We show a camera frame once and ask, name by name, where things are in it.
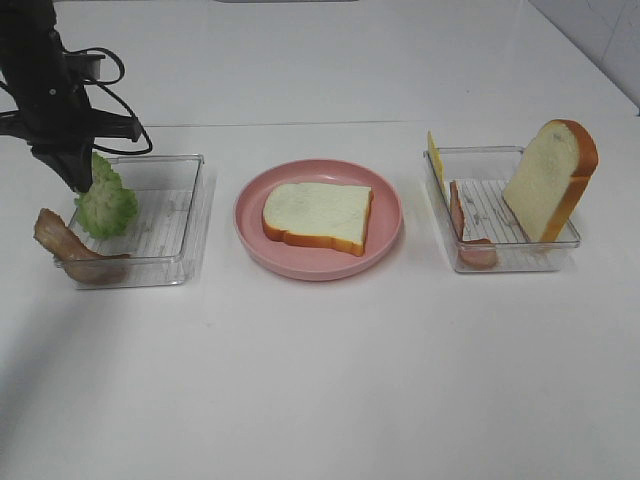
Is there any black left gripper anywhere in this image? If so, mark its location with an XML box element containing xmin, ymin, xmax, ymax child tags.
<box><xmin>1</xmin><ymin>1</ymin><xmax>141</xmax><ymax>193</ymax></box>

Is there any green lettuce leaf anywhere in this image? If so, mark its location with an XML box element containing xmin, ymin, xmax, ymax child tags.
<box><xmin>74</xmin><ymin>153</ymin><xmax>138</xmax><ymax>239</ymax></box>

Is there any brown bacon strip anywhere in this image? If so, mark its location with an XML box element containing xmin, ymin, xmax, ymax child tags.
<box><xmin>33</xmin><ymin>208</ymin><xmax>129</xmax><ymax>285</ymax></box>

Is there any bread slice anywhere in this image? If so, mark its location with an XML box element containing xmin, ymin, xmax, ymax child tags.
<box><xmin>502</xmin><ymin>119</ymin><xmax>599</xmax><ymax>243</ymax></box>
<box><xmin>262</xmin><ymin>182</ymin><xmax>374</xmax><ymax>256</ymax></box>

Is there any yellow cheese slice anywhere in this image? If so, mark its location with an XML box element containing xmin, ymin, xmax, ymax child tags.
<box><xmin>427</xmin><ymin>131</ymin><xmax>448</xmax><ymax>200</ymax></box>

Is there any pink ham bacon slice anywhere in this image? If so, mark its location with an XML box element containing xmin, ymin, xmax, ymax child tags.
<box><xmin>449</xmin><ymin>181</ymin><xmax>498</xmax><ymax>270</ymax></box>

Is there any left clear plastic tray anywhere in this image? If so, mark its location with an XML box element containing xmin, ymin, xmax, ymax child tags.
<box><xmin>54</xmin><ymin>155</ymin><xmax>216</xmax><ymax>289</ymax></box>

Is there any clear plastic tray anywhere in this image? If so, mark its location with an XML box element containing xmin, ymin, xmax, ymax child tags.
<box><xmin>54</xmin><ymin>155</ymin><xmax>216</xmax><ymax>289</ymax></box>
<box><xmin>423</xmin><ymin>146</ymin><xmax>581</xmax><ymax>273</ymax></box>

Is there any pink round plate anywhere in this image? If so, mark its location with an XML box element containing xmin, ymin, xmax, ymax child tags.
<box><xmin>234</xmin><ymin>159</ymin><xmax>403</xmax><ymax>281</ymax></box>

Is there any right clear plastic tray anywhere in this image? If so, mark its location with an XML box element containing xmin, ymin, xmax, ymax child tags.
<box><xmin>423</xmin><ymin>146</ymin><xmax>581</xmax><ymax>273</ymax></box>

